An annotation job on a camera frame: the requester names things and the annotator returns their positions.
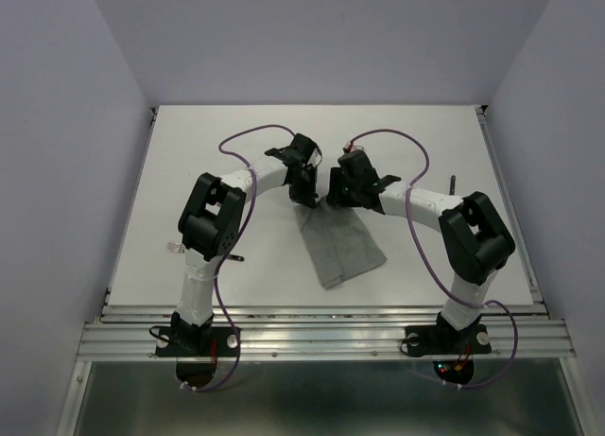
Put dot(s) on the black handled knife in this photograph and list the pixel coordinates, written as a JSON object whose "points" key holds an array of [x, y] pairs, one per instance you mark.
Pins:
{"points": [[452, 185]]}

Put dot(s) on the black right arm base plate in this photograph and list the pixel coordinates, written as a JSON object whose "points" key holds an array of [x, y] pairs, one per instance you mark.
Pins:
{"points": [[436, 340]]}

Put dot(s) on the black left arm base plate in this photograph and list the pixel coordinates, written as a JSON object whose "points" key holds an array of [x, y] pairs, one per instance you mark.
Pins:
{"points": [[219, 342]]}

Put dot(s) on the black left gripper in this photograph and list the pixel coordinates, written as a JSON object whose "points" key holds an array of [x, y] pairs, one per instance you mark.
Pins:
{"points": [[306, 197]]}

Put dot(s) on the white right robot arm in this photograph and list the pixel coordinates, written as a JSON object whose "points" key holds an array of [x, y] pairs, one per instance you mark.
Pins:
{"points": [[476, 240]]}

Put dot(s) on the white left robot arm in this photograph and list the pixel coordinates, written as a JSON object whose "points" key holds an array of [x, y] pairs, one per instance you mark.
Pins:
{"points": [[211, 223]]}

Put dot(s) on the grey cloth napkin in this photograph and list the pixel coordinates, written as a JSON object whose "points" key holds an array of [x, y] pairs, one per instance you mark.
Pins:
{"points": [[339, 243]]}

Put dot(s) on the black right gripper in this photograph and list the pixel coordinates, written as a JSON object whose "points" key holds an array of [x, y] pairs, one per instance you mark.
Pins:
{"points": [[335, 195]]}

